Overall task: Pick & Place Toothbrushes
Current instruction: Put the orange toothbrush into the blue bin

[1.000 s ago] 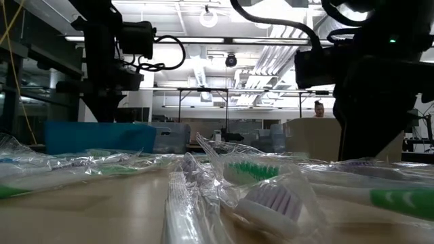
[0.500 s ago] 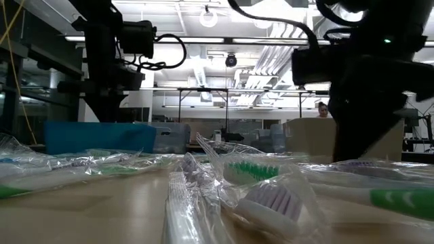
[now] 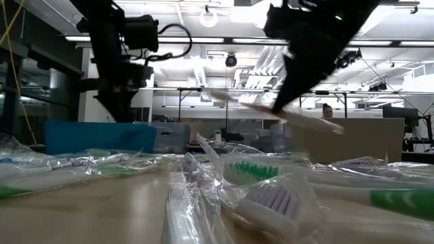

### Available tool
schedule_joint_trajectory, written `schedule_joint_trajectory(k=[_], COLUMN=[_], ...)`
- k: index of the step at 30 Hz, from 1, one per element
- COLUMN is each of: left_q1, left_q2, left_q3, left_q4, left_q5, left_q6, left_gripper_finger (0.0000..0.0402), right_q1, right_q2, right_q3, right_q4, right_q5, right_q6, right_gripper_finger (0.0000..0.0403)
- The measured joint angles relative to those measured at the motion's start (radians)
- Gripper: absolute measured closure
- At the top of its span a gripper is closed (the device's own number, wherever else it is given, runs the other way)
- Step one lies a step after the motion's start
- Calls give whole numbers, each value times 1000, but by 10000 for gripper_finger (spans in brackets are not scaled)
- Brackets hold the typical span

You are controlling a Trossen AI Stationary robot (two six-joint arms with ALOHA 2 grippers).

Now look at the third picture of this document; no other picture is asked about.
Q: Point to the teal plastic bin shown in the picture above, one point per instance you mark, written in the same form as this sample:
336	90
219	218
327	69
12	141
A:
101	139

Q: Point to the clear grey plastic bin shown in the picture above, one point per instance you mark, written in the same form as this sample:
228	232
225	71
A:
173	139
278	140

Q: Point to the blue wrapped toothbrush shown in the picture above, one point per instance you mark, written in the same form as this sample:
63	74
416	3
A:
6	160

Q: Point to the person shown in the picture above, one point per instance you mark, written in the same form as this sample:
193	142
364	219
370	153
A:
327	111

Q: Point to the black monitor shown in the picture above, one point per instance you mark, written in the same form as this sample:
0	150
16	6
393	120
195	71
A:
400	117
144	114

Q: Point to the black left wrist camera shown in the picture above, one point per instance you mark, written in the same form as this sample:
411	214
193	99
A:
140	34

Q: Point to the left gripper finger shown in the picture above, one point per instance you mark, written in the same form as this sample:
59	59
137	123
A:
113	110
124	110

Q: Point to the light grey plastic bin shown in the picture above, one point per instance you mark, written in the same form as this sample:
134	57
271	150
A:
356	145

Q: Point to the white bottle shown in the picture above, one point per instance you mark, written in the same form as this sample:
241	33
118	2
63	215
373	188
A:
217	135

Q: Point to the black background device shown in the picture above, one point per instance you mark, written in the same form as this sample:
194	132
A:
232	136

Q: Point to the black desk equipment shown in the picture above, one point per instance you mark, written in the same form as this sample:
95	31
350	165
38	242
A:
429	128

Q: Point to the overhead LED light bar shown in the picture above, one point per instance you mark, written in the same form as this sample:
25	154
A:
210	40

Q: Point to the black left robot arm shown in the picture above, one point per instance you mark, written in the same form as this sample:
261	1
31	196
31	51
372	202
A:
105	34

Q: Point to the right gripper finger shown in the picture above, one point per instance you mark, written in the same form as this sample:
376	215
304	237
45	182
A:
306	79
288	81

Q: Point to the black ceiling camera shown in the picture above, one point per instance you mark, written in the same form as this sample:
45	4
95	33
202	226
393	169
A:
346	60
231	60

